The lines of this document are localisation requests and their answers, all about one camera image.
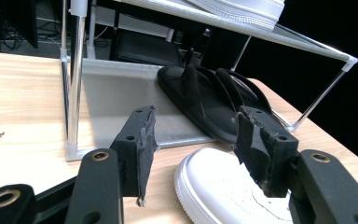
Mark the white sneaker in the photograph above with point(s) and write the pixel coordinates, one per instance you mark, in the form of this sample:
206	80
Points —
214	186
245	12

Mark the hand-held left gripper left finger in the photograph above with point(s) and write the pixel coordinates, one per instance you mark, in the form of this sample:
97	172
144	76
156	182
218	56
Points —
135	149

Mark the black flip-flop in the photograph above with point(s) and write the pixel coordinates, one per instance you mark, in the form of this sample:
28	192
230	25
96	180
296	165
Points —
199	105
230	79

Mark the grey metal shoe rack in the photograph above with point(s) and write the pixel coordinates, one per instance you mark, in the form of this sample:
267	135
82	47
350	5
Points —
112	93

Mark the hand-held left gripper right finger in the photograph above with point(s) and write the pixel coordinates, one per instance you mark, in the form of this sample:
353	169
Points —
270	152

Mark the white metal table frame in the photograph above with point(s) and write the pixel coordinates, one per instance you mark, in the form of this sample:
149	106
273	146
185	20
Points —
127	21

